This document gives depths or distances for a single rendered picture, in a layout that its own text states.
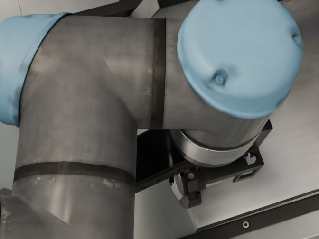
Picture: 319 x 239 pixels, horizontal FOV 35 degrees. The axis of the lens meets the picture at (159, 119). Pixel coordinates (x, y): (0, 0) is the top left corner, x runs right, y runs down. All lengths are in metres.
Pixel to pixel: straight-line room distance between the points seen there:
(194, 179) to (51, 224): 0.23
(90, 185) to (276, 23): 0.14
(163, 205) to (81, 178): 0.38
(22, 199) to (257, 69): 0.15
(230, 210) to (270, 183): 0.06
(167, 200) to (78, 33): 0.38
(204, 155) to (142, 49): 0.12
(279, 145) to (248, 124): 0.36
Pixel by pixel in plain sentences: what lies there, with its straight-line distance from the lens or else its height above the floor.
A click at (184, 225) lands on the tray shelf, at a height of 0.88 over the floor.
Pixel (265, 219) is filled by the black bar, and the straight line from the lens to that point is 0.65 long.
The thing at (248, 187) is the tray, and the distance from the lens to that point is 0.67.
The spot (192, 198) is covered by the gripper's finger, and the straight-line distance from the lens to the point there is 0.52.
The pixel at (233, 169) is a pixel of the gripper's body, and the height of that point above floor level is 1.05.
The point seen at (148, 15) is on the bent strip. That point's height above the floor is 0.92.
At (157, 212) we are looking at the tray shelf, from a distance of 0.66.
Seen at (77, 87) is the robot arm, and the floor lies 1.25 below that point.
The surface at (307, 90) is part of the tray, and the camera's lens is 0.74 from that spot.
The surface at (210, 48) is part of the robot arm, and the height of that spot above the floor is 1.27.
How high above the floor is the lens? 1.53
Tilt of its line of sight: 70 degrees down
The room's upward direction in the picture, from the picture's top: 3 degrees clockwise
